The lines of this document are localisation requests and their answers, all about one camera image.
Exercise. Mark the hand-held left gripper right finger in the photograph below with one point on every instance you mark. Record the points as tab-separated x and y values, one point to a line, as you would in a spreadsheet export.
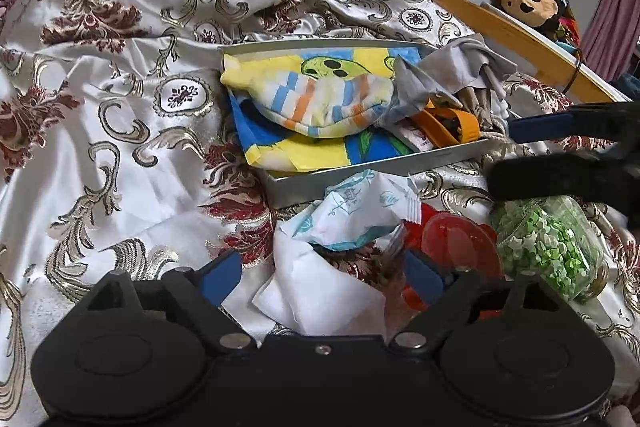
422	277

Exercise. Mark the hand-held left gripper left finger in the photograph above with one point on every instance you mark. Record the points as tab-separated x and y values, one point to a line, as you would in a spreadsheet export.
220	277

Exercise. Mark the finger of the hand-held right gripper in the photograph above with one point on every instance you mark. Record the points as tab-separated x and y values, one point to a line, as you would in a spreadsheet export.
540	127
560	179

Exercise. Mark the grey cloth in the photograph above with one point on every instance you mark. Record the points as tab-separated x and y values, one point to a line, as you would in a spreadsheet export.
450	62

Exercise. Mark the grey box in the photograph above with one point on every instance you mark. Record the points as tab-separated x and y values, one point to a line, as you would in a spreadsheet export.
320	184

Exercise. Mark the yellow striped cloth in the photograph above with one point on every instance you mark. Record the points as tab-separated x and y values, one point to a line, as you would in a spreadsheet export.
310	102

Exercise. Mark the blue white soft packet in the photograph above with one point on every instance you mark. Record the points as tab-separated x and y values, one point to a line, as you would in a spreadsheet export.
360	212

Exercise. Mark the red lidded container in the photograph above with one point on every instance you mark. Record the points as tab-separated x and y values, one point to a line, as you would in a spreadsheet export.
460	237

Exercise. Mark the jar of green paper stars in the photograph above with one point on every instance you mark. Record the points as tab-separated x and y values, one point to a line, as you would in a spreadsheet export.
550	247

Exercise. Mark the cartoon mouse plush toy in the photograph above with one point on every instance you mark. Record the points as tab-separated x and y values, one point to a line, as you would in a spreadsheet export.
525	2

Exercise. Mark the pink curtain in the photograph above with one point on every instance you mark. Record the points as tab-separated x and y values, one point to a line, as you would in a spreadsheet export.
615	22

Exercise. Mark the colourful cartoon cloth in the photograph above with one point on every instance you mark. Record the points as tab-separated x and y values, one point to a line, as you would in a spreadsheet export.
270	142

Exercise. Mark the wooden bed frame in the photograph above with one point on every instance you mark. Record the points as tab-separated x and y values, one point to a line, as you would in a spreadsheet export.
525	47

